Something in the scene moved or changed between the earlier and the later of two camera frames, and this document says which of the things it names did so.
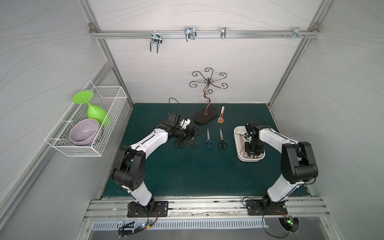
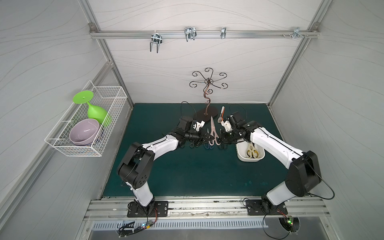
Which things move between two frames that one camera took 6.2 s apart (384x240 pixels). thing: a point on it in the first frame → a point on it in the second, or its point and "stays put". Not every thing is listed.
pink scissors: x=242 y=152 → x=214 y=133
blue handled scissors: x=208 y=143 stays put
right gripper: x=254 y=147 → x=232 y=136
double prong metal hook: x=156 y=38 stays put
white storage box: x=241 y=136 stays put
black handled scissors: x=222 y=144 stays put
